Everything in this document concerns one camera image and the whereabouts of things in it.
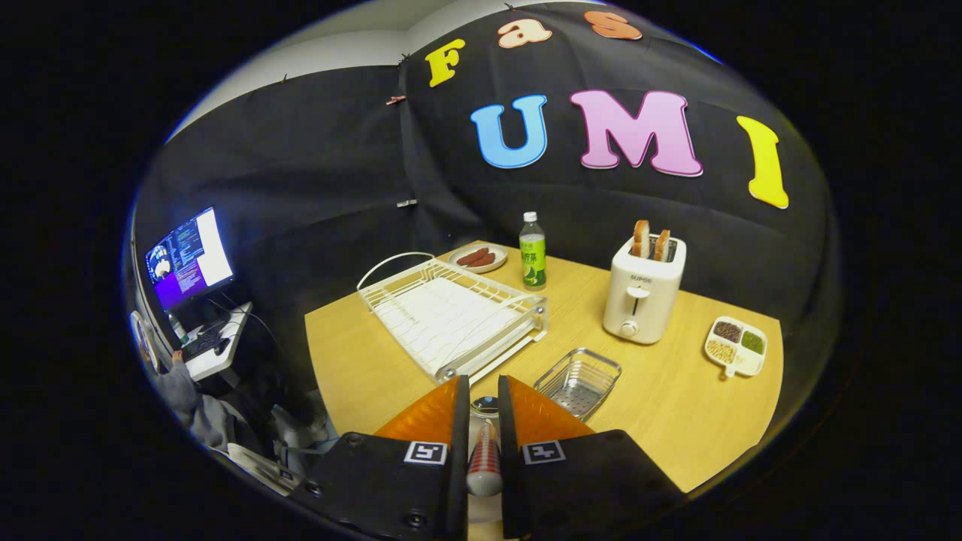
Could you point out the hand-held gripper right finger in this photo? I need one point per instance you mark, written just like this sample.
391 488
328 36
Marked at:
509 488

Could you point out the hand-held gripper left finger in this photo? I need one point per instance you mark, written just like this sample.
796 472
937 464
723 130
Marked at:
460 488

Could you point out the small beige plate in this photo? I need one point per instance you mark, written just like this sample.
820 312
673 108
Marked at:
499 252

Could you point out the white divided dish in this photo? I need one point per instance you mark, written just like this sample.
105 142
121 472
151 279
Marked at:
749 362

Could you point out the green tea bottle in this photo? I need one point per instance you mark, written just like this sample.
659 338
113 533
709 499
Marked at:
533 263

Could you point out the white toaster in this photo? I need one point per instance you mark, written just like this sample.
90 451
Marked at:
639 300

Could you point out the red sausage piece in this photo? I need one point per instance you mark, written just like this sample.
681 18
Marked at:
482 261
473 257

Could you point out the pile of yellow soybeans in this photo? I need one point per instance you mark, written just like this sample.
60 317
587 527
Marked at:
721 352

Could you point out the pile of dark red beans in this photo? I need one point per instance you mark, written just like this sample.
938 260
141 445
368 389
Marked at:
727 331

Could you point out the white side desk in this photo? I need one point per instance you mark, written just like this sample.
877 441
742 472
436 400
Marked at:
218 362

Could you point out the pile of green beans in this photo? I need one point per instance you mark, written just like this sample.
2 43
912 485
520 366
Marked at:
753 343

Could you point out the black keyboard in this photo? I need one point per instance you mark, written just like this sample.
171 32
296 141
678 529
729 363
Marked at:
201 344

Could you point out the computer monitor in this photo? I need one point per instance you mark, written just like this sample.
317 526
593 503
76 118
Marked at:
192 259

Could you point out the black backdrop cloth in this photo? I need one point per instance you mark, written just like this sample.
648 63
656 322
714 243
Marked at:
338 150

